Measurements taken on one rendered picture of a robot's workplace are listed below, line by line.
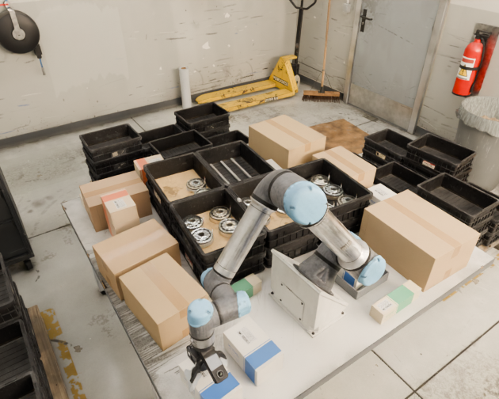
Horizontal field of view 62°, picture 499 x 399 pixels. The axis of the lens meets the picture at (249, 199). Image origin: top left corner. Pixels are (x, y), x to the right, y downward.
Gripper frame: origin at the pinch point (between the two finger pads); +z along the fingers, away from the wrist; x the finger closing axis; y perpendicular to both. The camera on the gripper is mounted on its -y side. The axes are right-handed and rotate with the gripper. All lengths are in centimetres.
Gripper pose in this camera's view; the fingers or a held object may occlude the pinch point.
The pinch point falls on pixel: (210, 379)
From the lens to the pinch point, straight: 151.7
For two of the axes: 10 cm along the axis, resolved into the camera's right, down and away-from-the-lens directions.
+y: -6.3, -4.6, 6.2
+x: -7.7, 3.7, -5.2
